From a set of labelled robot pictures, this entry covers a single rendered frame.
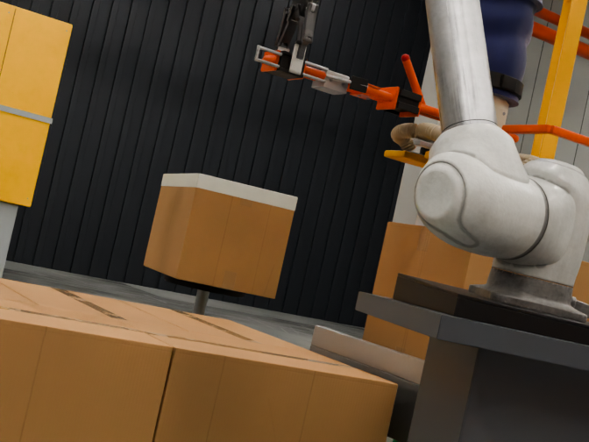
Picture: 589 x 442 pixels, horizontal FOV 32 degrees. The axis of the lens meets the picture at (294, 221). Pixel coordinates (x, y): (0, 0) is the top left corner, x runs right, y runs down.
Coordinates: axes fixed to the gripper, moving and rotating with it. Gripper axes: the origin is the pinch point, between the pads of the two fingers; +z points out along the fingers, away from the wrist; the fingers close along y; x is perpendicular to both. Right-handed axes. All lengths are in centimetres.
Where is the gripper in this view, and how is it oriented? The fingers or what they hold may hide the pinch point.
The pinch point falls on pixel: (288, 63)
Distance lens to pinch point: 253.2
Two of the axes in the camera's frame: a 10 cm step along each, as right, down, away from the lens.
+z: -2.2, 9.8, -0.3
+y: -4.7, -0.7, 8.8
